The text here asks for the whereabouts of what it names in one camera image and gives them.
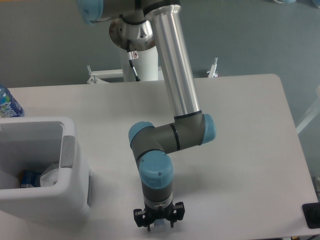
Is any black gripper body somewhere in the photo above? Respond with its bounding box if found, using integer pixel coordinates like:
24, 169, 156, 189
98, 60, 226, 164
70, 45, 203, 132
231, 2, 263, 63
142, 201, 176, 226

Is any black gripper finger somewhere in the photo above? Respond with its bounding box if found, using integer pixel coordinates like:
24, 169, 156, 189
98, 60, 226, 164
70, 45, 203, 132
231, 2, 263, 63
133, 208, 151, 232
170, 201, 185, 228

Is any crushed clear plastic bottle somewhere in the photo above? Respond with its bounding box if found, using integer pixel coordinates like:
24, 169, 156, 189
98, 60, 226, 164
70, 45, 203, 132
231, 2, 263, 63
152, 218, 167, 233

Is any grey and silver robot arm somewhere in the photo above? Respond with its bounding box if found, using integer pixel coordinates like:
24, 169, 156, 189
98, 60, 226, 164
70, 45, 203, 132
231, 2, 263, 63
76, 0, 216, 228

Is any white paper in trash can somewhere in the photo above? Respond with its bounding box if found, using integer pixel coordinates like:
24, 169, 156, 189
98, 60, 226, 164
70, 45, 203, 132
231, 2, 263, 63
39, 162, 59, 187

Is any blue carton in trash can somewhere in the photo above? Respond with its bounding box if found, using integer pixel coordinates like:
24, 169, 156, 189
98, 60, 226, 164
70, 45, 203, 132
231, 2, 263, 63
19, 170, 41, 189

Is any white trash can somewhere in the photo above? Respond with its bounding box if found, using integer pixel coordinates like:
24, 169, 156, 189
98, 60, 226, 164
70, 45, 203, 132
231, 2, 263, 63
0, 116, 92, 222

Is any black device at table edge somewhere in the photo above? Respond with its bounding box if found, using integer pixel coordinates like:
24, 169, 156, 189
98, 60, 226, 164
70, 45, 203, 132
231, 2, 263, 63
302, 202, 320, 229

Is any blue labelled water bottle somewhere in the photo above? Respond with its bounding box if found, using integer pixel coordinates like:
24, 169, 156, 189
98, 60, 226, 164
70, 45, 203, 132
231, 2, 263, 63
0, 85, 24, 118

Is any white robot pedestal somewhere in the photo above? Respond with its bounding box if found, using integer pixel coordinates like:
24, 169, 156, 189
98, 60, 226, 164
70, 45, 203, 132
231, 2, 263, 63
86, 19, 221, 85

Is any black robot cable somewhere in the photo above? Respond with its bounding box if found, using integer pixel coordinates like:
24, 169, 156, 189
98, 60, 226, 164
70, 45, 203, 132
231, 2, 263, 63
126, 39, 142, 82

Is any white table frame leg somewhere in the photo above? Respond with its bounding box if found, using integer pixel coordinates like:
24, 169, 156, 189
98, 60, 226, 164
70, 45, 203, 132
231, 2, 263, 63
295, 85, 320, 135

